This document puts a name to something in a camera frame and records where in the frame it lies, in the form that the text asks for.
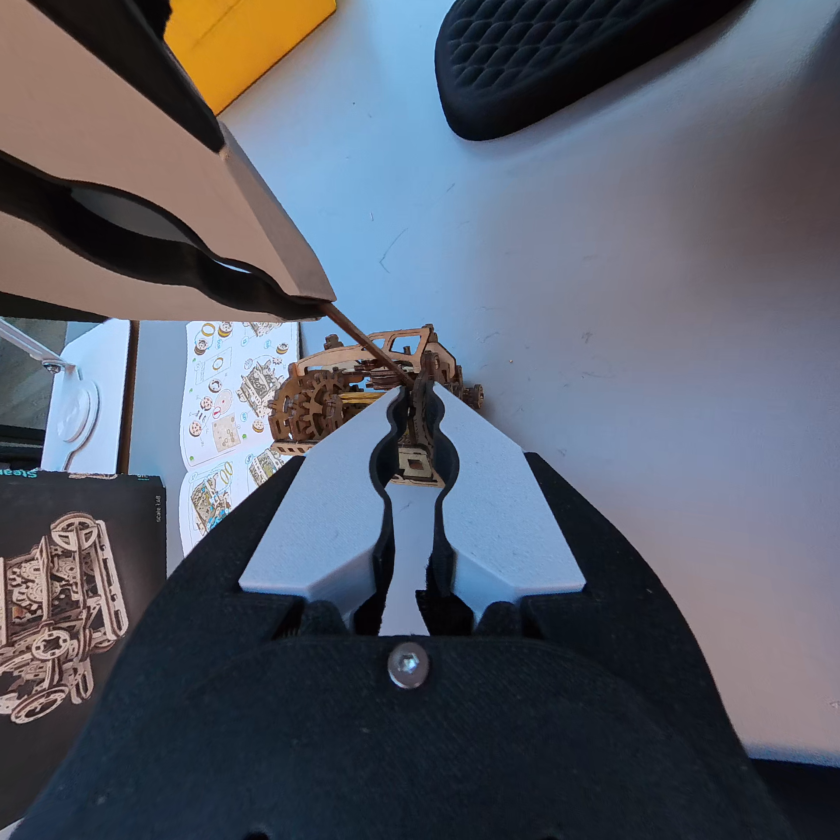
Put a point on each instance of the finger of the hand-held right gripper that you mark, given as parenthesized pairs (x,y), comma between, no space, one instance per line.
(98,282)
(98,111)

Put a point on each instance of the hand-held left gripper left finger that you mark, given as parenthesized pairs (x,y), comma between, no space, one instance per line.
(315,525)

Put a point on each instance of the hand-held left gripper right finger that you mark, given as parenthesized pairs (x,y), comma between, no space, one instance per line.
(512,525)

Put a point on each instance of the wooden mechanical model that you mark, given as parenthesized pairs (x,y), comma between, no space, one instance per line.
(315,394)

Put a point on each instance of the thin wooden model strip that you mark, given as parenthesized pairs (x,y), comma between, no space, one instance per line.
(367,348)

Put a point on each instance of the black model kit box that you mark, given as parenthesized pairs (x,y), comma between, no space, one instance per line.
(65,590)

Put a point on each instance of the clear acrylic sign holder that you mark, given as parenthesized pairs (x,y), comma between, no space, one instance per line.
(49,365)

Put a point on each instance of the yellow box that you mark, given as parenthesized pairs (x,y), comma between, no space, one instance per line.
(256,46)

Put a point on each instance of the illustrated instruction booklet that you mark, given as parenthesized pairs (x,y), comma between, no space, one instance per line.
(223,407)

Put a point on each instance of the black office chair seat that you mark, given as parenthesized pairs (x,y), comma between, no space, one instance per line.
(558,59)

